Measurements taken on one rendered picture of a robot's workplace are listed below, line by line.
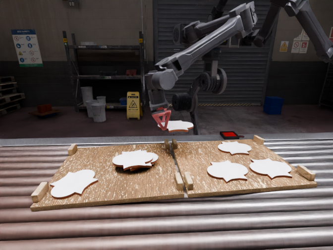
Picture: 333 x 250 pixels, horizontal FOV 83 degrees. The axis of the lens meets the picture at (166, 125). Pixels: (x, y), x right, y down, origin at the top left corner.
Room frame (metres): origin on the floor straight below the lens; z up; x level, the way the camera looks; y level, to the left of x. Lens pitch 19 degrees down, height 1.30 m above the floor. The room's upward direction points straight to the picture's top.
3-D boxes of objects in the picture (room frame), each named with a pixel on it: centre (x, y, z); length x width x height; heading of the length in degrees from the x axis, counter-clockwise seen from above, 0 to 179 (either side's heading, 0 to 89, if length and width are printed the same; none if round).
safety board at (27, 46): (5.27, 3.60, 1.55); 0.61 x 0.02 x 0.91; 92
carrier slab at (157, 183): (0.60, 0.17, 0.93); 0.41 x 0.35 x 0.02; 97
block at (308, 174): (0.53, -0.45, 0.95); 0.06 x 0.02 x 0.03; 7
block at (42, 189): (0.44, 0.35, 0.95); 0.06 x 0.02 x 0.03; 7
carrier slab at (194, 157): (0.64, -0.24, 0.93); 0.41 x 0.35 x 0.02; 97
